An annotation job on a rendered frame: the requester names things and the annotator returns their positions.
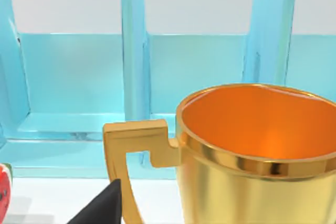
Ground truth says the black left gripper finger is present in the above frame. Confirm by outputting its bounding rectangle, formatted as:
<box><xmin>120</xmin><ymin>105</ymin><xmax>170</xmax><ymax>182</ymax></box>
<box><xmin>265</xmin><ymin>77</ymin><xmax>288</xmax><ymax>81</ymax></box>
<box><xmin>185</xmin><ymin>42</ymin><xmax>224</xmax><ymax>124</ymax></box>
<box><xmin>65</xmin><ymin>178</ymin><xmax>123</xmax><ymax>224</ymax></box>

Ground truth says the gold trophy cup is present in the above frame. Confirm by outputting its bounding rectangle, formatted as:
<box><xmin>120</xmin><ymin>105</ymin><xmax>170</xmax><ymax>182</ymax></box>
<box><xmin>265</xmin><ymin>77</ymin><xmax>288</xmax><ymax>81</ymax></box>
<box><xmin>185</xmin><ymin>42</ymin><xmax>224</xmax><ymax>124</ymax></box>
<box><xmin>102</xmin><ymin>83</ymin><xmax>336</xmax><ymax>224</ymax></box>

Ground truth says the red watermelon slice toy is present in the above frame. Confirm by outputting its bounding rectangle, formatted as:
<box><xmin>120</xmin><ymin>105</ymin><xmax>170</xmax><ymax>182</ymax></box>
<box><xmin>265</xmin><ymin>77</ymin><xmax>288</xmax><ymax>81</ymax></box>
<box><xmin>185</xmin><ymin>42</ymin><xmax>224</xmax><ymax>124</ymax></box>
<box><xmin>0</xmin><ymin>163</ymin><xmax>14</xmax><ymax>217</ymax></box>

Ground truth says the light blue rack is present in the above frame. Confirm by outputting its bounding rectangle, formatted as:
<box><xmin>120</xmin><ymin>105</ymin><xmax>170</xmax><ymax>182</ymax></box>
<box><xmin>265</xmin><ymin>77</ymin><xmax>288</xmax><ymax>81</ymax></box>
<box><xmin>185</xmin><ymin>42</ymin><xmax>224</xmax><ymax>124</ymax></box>
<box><xmin>0</xmin><ymin>0</ymin><xmax>336</xmax><ymax>180</ymax></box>

